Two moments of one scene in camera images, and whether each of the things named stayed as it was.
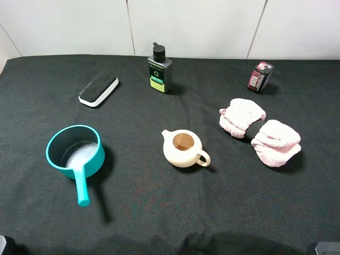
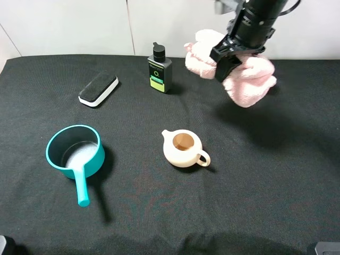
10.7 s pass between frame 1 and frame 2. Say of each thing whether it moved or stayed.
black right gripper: moved
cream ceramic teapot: stayed
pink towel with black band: moved
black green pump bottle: stayed
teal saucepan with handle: stayed
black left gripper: stayed
